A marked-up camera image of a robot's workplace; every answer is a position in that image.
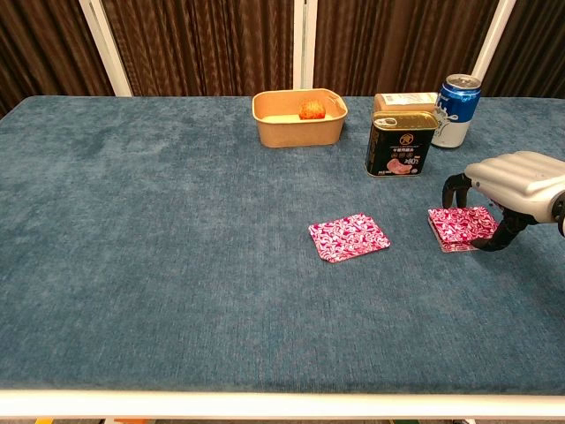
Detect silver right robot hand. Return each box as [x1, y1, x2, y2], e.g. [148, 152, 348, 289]
[441, 150, 565, 254]

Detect pink patterned card deck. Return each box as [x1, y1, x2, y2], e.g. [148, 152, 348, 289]
[427, 205, 502, 254]

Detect blue white soda can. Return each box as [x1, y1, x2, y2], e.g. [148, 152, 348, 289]
[430, 73, 483, 149]

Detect black luncheon meat can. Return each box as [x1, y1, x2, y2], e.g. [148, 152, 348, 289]
[365, 110, 440, 178]

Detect brown curtain panel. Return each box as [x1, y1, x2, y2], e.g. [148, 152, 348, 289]
[481, 0, 565, 99]
[313, 0, 501, 97]
[100, 0, 296, 97]
[0, 0, 116, 117]

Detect brown cardboard box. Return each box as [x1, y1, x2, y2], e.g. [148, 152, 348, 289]
[373, 91, 439, 114]

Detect orange round fruit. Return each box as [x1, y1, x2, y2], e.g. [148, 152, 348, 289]
[298, 100, 328, 121]

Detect kraft paper bowl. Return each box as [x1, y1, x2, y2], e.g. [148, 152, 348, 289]
[252, 87, 350, 148]

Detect white table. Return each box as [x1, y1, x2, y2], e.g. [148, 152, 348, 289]
[0, 387, 565, 421]

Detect blue table cloth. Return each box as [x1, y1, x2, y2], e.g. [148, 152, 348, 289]
[0, 95, 565, 396]

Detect white screen frame post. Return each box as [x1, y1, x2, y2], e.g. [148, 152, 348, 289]
[78, 0, 133, 98]
[469, 0, 518, 84]
[292, 0, 319, 90]

